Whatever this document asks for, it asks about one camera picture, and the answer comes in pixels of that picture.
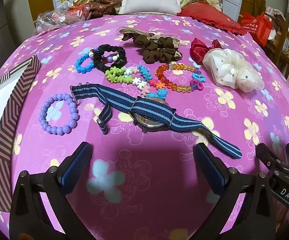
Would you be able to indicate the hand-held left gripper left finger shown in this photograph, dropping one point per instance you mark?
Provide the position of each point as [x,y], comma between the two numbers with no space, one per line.
[77,167]

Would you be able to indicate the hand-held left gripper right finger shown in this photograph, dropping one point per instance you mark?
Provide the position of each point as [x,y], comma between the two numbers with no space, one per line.
[209,170]

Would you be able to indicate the striped cardboard box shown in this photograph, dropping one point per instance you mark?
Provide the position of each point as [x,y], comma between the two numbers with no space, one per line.
[7,120]

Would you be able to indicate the black scrunchie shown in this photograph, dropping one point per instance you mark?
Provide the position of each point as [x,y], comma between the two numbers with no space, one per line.
[109,48]

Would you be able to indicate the white dotted scrunchie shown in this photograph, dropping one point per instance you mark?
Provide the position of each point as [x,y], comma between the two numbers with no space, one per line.
[224,67]

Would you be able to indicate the red satin bow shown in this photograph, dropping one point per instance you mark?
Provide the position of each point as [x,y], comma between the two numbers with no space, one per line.
[199,50]

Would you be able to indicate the wooden chair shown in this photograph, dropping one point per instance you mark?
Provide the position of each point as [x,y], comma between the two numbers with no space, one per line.
[282,35]

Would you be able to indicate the red printed shopping bag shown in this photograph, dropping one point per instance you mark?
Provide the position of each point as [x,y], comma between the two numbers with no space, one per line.
[255,27]

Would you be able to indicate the clear plastic bags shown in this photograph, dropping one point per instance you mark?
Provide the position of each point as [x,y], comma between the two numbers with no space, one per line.
[52,17]

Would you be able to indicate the red frilled cushion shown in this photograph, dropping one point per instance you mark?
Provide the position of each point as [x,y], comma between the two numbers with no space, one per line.
[209,13]

